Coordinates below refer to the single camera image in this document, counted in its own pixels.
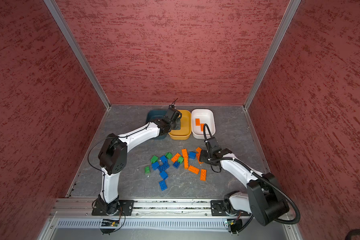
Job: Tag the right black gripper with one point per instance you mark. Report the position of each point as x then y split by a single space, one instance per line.
203 159

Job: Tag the aluminium corner post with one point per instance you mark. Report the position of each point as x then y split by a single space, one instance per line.
67 33
278 37

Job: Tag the aluminium corner post right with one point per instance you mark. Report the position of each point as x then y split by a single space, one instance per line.
278 37

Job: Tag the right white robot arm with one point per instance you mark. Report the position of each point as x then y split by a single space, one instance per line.
264 200

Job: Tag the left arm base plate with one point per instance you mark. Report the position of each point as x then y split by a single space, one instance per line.
116 208

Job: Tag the teal plastic bin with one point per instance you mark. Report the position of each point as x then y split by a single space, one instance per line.
152 116

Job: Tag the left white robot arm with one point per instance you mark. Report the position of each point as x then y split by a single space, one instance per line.
114 152

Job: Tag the green lego brick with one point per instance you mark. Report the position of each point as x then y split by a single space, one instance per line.
168 155
154 159
180 160
147 170

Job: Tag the yellow plastic bin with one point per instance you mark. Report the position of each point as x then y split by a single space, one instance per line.
184 130

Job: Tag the white plastic bin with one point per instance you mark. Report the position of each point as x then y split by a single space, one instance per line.
206 117

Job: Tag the orange long lego brick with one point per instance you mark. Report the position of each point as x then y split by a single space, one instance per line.
186 163

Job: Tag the blue lego brick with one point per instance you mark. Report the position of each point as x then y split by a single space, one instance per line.
192 155
164 160
176 165
164 175
163 167
163 185
155 165

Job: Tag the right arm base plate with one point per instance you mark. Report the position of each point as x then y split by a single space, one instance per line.
221 208

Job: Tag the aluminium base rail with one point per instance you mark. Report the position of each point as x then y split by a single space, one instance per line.
154 219

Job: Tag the aluminium corner post left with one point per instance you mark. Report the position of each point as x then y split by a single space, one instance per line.
67 33

